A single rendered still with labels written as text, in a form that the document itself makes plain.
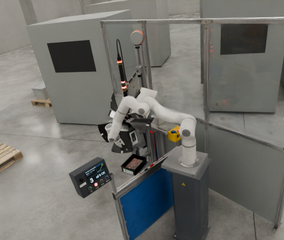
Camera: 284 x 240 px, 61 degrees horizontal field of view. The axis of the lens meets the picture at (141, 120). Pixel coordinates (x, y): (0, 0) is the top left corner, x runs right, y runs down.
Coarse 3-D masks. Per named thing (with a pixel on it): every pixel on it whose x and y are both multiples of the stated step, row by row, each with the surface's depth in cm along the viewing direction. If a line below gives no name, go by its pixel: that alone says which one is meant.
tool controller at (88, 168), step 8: (96, 160) 184; (104, 160) 183; (80, 168) 180; (88, 168) 176; (96, 168) 179; (104, 168) 184; (72, 176) 172; (80, 176) 172; (88, 176) 176; (96, 176) 180; (104, 176) 184; (80, 184) 172; (88, 184) 176; (104, 184) 184; (80, 192) 173; (88, 192) 176
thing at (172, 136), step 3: (177, 126) 248; (174, 129) 244; (177, 129) 243; (168, 132) 240; (171, 132) 238; (177, 132) 237; (168, 135) 242; (171, 135) 238; (174, 135) 235; (168, 138) 244; (171, 138) 240; (174, 138) 237; (177, 138) 239; (180, 138) 242; (174, 141) 239
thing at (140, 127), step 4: (132, 120) 242; (136, 120) 240; (140, 120) 238; (144, 120) 236; (152, 120) 231; (132, 124) 236; (136, 124) 235; (140, 124) 233; (144, 124) 231; (148, 124) 229; (136, 128) 231; (140, 128) 229; (144, 128) 227; (140, 132) 226
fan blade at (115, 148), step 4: (120, 132) 246; (124, 132) 246; (128, 132) 248; (120, 136) 245; (124, 136) 245; (128, 136) 246; (124, 140) 243; (128, 140) 244; (128, 144) 242; (112, 148) 243; (116, 148) 242; (124, 148) 241; (128, 148) 240; (132, 148) 240; (116, 152) 241; (120, 152) 240; (124, 152) 239; (128, 152) 239
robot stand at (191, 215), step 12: (204, 168) 208; (180, 180) 211; (192, 180) 203; (204, 180) 213; (180, 192) 218; (192, 192) 210; (204, 192) 220; (180, 204) 226; (192, 204) 217; (204, 204) 227; (180, 216) 234; (192, 216) 224; (204, 216) 235; (180, 228) 243; (192, 228) 233; (204, 228) 241
